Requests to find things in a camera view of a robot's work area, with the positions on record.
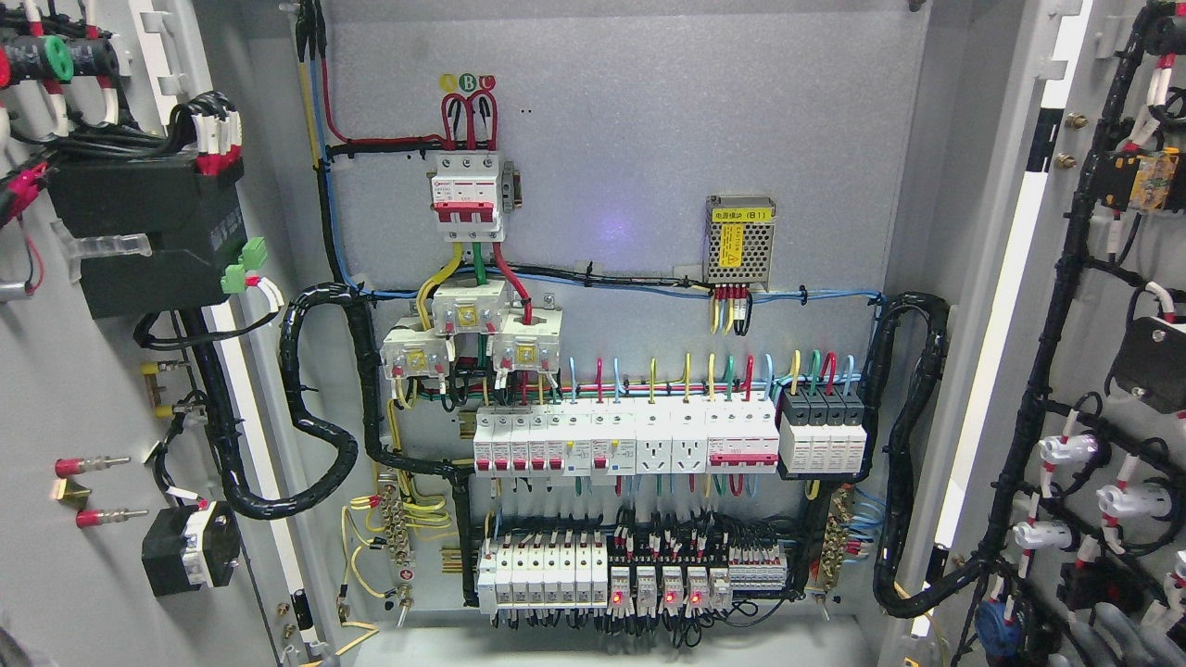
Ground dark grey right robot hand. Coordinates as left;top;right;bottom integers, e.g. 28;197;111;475
1070;602;1185;666

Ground grey cabinet door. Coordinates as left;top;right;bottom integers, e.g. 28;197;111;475
1;1;353;666
876;0;1186;667

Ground brass ground bar right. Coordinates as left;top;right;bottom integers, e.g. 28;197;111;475
814;483;854;608

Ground brass ground bar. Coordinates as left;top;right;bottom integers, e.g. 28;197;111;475
814;483;854;608
375;468;417;631

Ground black surge protector modules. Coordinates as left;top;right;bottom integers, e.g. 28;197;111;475
776;389;867;483

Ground lower relay terminal row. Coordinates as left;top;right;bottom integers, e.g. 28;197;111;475
607;512;789;622

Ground white socket and breaker row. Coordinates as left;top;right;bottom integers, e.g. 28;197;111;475
472;396;779;485

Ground perforated metal power supply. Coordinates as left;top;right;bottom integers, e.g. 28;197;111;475
702;195;776;284

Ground white lower breaker row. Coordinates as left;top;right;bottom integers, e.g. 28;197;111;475
477;532;612;618

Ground white current transformer cluster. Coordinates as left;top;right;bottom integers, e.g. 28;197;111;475
381;279;563;388

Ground brass ground bar left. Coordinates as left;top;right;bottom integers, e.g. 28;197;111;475
375;468;417;631

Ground red three pole main breaker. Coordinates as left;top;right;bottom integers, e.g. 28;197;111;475
429;151;523;244

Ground black digital power meter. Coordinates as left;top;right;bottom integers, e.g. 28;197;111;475
47;151;248;320

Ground black spiral cable loom right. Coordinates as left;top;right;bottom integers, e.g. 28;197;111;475
869;293;997;620

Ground black spiral cable loom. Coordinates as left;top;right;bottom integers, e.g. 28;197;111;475
208;282;478;522
869;293;997;620

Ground black spiral cable loom left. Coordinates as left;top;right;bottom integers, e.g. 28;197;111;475
208;282;478;522

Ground white rotary selector switch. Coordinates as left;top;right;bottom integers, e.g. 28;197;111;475
141;501;242;597

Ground red terminal post block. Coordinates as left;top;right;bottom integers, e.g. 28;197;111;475
55;455;149;531

